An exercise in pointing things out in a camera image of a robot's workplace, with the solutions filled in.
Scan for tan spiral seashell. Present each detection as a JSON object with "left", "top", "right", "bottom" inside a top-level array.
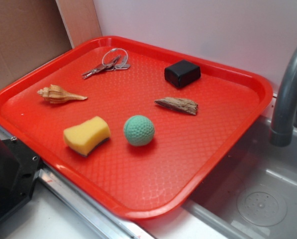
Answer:
[{"left": 37, "top": 85, "right": 88, "bottom": 104}]

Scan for red plastic tray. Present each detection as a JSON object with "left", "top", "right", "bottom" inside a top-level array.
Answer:
[{"left": 0, "top": 36, "right": 273, "bottom": 221}]

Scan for green dimpled ball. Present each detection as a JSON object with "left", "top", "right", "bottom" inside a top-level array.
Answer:
[{"left": 123, "top": 115, "right": 155, "bottom": 146}]

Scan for brown wood bark piece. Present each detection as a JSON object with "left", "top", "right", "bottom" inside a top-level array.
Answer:
[{"left": 154, "top": 97, "right": 198, "bottom": 116}]

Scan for black rectangular block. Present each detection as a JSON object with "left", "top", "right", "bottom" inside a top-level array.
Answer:
[{"left": 164, "top": 60, "right": 201, "bottom": 88}]

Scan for yellow sponge with dark pad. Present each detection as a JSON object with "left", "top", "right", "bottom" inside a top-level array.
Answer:
[{"left": 63, "top": 116, "right": 111, "bottom": 156}]

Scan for grey toy faucet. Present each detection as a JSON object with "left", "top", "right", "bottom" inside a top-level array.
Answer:
[{"left": 269, "top": 48, "right": 297, "bottom": 147}]

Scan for grey plastic sink basin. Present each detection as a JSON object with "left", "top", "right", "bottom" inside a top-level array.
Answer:
[{"left": 183, "top": 117, "right": 297, "bottom": 239}]

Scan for brown cardboard panel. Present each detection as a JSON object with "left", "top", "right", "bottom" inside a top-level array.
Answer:
[{"left": 0, "top": 0, "right": 101, "bottom": 90}]

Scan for keys on wire ring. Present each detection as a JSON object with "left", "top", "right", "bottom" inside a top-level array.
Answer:
[{"left": 81, "top": 48, "right": 130, "bottom": 80}]

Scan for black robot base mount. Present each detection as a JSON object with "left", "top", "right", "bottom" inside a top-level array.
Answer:
[{"left": 0, "top": 139, "right": 41, "bottom": 223}]

